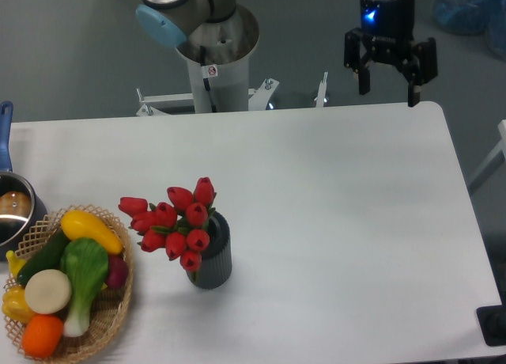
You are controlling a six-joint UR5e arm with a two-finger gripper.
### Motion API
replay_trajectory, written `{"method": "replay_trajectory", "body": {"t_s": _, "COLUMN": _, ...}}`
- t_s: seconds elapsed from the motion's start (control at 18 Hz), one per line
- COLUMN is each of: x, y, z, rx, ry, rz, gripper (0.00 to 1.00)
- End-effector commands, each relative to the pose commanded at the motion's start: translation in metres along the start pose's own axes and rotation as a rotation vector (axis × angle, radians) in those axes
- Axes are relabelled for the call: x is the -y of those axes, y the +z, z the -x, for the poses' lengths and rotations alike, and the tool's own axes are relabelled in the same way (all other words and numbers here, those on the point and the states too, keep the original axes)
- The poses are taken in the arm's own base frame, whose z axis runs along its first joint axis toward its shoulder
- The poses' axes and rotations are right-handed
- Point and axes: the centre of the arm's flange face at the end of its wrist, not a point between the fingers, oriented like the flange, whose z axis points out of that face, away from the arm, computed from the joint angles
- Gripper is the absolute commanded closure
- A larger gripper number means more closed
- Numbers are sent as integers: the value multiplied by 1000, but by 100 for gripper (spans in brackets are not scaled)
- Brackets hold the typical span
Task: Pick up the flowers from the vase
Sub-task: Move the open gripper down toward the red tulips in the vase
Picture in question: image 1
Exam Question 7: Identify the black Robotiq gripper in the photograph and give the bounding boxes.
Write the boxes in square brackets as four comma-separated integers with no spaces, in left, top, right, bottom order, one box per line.
[344,0,438,107]

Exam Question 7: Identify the red tulip bouquet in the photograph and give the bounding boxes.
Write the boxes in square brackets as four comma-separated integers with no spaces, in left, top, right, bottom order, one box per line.
[118,177,216,280]

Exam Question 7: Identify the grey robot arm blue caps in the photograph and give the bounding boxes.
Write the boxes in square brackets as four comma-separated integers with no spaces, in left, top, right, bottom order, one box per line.
[135,0,438,113]

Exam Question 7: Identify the dark grey ribbed vase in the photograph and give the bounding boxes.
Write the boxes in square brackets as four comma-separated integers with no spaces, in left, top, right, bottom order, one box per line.
[187,212,232,290]

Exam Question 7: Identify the blue plastic bag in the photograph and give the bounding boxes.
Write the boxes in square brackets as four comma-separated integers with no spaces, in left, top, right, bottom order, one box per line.
[430,0,505,59]

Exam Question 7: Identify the black clamp at table corner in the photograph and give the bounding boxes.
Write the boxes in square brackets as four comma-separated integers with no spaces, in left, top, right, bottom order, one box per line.
[476,305,505,347]

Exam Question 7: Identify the purple red radish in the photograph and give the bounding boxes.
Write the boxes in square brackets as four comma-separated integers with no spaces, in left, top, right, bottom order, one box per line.
[104,256,129,289]

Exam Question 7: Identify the yellow squash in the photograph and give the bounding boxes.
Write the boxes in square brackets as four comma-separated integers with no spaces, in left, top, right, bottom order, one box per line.
[60,210,123,255]

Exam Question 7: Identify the green bok choy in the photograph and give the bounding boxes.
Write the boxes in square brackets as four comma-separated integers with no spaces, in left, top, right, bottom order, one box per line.
[60,237,108,338]

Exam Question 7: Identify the woven wicker basket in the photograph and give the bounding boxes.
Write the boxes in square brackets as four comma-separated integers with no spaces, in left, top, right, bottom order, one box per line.
[1,205,134,363]

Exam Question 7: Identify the green cucumber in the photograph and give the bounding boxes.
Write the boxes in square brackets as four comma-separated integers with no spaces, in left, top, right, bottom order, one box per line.
[16,229,70,286]

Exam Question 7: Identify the yellow banana tip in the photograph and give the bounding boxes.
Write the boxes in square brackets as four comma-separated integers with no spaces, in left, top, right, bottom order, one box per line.
[6,250,27,278]

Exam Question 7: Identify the orange fruit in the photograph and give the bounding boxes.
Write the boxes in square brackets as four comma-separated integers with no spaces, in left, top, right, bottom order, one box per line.
[21,314,63,358]

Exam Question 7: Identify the yellow bell pepper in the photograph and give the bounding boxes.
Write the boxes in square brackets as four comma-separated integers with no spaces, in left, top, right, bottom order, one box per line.
[2,285,36,324]

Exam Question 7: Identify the white metal base frame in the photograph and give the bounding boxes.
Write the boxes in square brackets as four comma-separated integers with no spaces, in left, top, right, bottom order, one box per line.
[135,71,329,116]

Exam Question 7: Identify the white frame at right edge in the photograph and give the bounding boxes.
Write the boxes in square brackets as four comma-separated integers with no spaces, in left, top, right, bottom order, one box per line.
[467,119,505,195]

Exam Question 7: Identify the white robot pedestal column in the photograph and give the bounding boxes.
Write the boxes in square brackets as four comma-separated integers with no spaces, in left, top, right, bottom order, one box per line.
[177,5,259,114]

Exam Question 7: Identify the black cable on pedestal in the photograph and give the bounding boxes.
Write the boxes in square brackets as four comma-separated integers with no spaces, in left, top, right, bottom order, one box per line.
[199,45,217,113]

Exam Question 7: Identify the blue handled steel saucepan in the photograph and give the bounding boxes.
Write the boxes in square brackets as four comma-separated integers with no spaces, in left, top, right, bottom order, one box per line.
[1,100,47,262]

